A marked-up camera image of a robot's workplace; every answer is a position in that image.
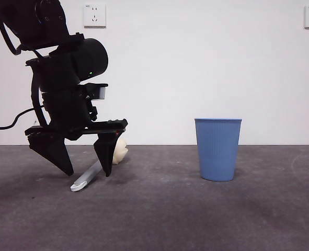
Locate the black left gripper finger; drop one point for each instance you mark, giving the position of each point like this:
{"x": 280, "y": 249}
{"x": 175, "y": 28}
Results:
{"x": 55, "y": 151}
{"x": 105, "y": 154}

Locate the blue ribbed plastic cup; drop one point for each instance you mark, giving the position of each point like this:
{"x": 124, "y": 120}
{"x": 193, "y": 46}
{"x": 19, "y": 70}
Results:
{"x": 217, "y": 151}

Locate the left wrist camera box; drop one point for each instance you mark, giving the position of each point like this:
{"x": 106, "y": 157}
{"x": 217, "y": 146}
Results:
{"x": 102, "y": 93}

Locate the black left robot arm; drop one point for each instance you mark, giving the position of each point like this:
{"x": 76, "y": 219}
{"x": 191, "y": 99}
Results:
{"x": 62, "y": 62}

